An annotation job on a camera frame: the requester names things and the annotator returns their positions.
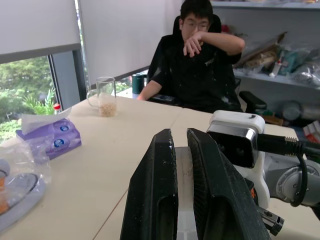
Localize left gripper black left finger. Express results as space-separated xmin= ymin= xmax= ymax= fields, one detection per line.
xmin=119 ymin=128 xmax=179 ymax=240

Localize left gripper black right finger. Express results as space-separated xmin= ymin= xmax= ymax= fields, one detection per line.
xmin=186 ymin=127 xmax=272 ymax=240

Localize translucent plastic syringe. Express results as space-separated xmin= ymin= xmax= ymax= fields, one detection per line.
xmin=173 ymin=146 xmax=199 ymax=240

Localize person's left hand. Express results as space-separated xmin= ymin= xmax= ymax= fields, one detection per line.
xmin=182 ymin=32 xmax=203 ymax=58

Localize red and white boxes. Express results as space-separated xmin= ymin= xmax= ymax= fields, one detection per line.
xmin=302 ymin=120 xmax=320 ymax=144

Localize black office chair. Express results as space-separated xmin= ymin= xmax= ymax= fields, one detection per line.
xmin=145 ymin=14 xmax=268 ymax=113

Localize glass mug with grains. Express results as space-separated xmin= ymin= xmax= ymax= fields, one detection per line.
xmin=86 ymin=76 xmax=118 ymax=118

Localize purple tissue pack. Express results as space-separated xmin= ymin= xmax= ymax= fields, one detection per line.
xmin=15 ymin=106 xmax=83 ymax=161

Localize dark green tumbler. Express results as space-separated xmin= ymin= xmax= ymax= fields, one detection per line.
xmin=132 ymin=73 xmax=146 ymax=95

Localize person in black shirt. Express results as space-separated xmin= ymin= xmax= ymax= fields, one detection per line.
xmin=136 ymin=0 xmax=246 ymax=114

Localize grey round tray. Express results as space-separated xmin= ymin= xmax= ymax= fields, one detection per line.
xmin=0 ymin=159 xmax=48 ymax=232

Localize grey storage shelf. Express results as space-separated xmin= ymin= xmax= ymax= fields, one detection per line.
xmin=211 ymin=0 xmax=320 ymax=126

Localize clear plastic bag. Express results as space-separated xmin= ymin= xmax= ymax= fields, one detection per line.
xmin=0 ymin=144 xmax=53 ymax=216

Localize orange object in bag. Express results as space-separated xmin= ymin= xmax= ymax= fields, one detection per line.
xmin=0 ymin=174 xmax=11 ymax=215

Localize white roller blind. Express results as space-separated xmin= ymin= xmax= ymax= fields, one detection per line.
xmin=0 ymin=0 xmax=81 ymax=65
xmin=78 ymin=0 xmax=185 ymax=80

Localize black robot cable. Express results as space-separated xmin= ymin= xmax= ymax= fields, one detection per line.
xmin=256 ymin=133 xmax=320 ymax=208

